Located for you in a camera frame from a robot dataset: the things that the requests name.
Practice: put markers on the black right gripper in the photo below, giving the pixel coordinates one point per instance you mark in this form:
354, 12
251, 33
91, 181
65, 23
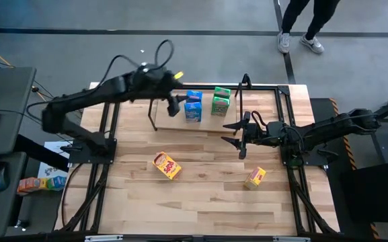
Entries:
267, 134

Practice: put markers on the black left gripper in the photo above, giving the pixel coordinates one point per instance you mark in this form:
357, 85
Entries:
163, 84

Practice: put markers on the blue Rice Krispies cereal box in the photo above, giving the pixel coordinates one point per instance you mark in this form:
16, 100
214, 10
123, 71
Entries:
193, 112

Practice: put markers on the green Apple Jacks cereal box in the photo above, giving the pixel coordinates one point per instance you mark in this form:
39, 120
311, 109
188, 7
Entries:
220, 107

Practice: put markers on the yellow Corn Pops cereal box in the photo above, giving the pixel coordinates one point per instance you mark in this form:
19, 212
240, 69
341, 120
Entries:
166, 165
255, 179

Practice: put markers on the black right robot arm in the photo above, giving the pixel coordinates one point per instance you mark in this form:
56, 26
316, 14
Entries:
331, 129

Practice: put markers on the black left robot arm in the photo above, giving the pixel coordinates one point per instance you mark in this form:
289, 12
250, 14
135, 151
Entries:
79, 101

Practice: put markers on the colourful cereal box multipack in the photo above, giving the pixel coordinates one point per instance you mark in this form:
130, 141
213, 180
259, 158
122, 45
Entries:
32, 184

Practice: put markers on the yellow tape tag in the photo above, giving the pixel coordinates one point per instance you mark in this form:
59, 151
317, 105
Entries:
179, 75

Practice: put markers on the black hazard stripe floor mat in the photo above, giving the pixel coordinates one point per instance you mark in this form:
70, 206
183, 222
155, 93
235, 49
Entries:
319, 107

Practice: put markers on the person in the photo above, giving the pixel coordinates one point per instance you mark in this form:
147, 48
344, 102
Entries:
292, 13

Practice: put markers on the white printed paper sheet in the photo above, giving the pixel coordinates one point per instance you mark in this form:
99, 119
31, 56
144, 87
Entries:
47, 171

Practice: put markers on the black equipment case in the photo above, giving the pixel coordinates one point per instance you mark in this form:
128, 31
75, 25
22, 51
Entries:
375, 191

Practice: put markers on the black frame wooden shelf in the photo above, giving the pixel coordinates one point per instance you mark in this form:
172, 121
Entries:
177, 121

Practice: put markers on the black aluminium table frame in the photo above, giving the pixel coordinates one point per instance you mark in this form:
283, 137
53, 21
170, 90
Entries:
282, 90

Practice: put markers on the silver metal bracket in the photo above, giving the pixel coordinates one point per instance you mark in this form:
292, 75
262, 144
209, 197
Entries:
291, 239
103, 238

